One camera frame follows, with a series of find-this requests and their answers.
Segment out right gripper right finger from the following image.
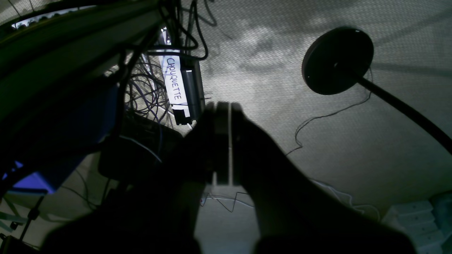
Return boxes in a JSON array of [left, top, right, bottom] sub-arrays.
[[231, 103, 416, 254]]

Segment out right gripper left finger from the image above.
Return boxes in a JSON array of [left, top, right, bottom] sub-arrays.
[[41, 102, 214, 254]]

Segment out tangled black cables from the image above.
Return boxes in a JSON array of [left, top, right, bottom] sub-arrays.
[[117, 0, 219, 124]]

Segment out black round lamp base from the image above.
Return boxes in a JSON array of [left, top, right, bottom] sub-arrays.
[[301, 26, 452, 153]]

